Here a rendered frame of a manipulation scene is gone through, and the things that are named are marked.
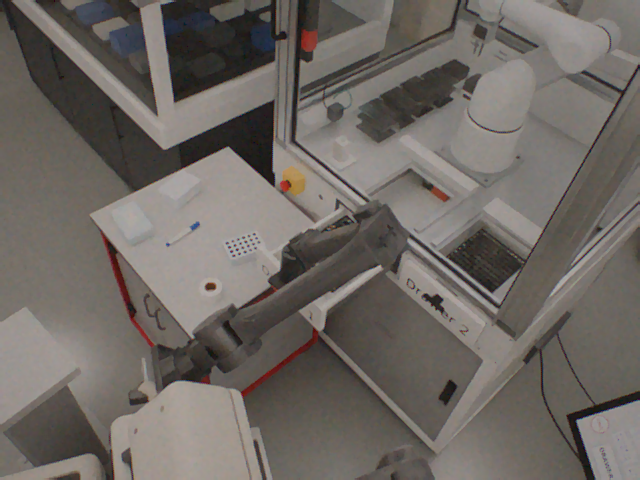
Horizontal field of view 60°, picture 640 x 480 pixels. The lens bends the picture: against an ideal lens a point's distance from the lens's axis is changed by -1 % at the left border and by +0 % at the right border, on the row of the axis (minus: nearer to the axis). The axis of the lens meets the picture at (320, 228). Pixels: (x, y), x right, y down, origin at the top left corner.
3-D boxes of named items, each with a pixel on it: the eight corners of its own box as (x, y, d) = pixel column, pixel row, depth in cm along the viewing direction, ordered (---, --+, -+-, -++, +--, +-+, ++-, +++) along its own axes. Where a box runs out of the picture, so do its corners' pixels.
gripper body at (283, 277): (310, 278, 154) (313, 261, 149) (283, 297, 149) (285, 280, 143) (294, 264, 157) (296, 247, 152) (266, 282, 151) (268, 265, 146)
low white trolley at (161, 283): (210, 436, 220) (192, 338, 163) (129, 329, 247) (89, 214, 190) (319, 351, 248) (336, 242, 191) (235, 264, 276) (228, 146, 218)
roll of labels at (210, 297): (201, 305, 170) (200, 298, 167) (198, 286, 174) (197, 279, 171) (224, 301, 172) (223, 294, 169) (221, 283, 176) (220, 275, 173)
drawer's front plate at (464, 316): (471, 346, 161) (482, 326, 153) (398, 282, 174) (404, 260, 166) (475, 343, 162) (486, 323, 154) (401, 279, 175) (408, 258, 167)
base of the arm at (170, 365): (149, 346, 111) (158, 402, 103) (180, 326, 109) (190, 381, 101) (180, 356, 117) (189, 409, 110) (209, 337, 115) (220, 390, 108)
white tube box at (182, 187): (177, 210, 195) (176, 200, 191) (159, 199, 197) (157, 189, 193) (202, 190, 202) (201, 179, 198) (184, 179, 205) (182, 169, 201)
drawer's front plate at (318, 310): (319, 332, 161) (322, 311, 152) (256, 269, 173) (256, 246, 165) (323, 329, 161) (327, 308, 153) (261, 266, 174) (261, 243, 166)
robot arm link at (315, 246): (364, 211, 102) (397, 258, 103) (384, 194, 104) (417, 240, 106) (282, 241, 141) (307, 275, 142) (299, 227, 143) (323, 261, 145)
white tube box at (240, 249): (231, 267, 180) (231, 260, 177) (222, 248, 185) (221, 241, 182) (266, 255, 185) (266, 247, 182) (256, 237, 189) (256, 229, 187)
